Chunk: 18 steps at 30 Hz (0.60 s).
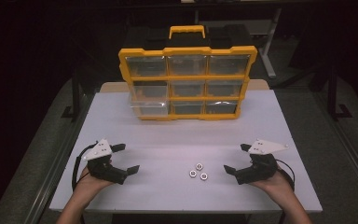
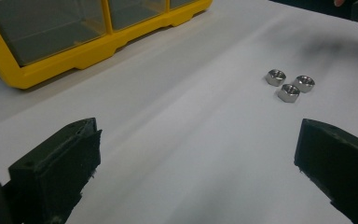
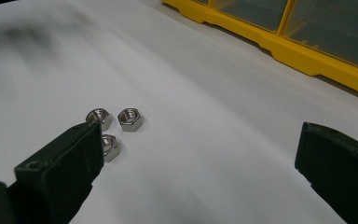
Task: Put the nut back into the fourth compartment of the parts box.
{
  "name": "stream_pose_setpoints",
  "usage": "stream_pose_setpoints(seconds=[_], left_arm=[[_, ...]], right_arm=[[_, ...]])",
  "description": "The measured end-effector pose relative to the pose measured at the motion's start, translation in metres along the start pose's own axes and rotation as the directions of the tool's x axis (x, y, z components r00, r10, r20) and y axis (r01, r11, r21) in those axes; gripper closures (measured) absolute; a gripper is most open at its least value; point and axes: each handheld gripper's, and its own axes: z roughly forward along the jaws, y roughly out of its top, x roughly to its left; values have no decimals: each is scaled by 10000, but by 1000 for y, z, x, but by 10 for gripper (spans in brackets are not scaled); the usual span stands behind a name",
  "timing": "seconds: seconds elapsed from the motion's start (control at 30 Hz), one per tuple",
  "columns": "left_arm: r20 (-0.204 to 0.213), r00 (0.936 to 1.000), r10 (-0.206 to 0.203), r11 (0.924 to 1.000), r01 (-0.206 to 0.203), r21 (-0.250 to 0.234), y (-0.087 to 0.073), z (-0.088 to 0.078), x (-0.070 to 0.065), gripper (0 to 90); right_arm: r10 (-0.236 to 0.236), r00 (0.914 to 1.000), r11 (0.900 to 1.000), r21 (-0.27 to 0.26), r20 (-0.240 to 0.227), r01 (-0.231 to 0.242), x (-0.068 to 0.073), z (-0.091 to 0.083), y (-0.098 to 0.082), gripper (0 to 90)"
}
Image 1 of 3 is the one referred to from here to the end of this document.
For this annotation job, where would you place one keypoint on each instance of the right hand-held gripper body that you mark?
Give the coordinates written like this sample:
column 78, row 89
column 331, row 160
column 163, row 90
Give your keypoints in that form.
column 262, row 168

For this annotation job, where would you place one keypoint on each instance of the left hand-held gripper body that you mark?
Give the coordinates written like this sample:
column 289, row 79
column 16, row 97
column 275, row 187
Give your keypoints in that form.
column 101, row 149

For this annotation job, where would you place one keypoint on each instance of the silver hex nut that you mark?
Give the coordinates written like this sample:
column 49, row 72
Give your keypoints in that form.
column 203, row 176
column 199, row 166
column 193, row 173

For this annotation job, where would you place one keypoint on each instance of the clear plastic drawer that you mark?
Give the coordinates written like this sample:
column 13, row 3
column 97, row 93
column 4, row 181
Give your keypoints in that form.
column 149, row 107

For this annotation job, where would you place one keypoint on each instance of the yellow parts organizer cabinet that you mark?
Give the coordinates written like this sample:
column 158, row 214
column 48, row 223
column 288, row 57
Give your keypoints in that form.
column 167, row 77

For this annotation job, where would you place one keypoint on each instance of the person's right hand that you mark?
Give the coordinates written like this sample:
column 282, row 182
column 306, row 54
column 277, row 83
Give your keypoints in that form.
column 272, row 185

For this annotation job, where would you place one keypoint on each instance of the person's left hand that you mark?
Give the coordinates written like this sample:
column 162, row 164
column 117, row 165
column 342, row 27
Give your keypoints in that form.
column 88, row 183

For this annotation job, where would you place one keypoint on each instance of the black metal stand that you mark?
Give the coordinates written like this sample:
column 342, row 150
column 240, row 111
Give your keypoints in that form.
column 76, row 99
column 334, row 99

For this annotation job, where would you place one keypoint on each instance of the white metal desk leg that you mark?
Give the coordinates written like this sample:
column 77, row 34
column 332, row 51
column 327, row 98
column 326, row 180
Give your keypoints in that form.
column 268, row 46

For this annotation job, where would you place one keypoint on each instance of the aluminium rail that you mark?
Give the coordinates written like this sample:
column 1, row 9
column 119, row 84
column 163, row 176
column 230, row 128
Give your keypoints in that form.
column 351, row 155
column 52, row 174

